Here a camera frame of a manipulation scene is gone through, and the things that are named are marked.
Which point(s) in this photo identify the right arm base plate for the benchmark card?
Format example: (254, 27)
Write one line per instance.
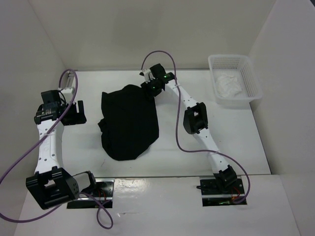
(213, 197)

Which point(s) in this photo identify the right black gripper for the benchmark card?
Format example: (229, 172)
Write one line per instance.
(145, 86)

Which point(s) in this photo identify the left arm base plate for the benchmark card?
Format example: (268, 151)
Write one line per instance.
(103, 193)

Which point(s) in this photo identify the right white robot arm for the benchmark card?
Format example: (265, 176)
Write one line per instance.
(195, 122)

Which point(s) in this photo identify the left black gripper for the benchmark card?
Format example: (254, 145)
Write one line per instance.
(78, 118)

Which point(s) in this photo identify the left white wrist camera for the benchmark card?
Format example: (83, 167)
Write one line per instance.
(68, 92)

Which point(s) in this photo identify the aluminium table edge rail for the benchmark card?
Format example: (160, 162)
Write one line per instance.
(70, 79)

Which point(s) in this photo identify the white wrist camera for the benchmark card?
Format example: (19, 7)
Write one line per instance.
(147, 74)
(68, 92)

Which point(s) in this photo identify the white tank top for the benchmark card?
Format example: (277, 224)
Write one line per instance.
(228, 85)

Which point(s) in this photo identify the black tank top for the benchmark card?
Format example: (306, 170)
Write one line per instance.
(130, 123)

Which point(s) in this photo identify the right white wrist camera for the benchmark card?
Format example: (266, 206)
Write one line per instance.
(147, 74)

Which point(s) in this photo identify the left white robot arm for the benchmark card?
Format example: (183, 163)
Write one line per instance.
(51, 185)

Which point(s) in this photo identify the white plastic basket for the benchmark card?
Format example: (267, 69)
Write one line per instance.
(242, 66)

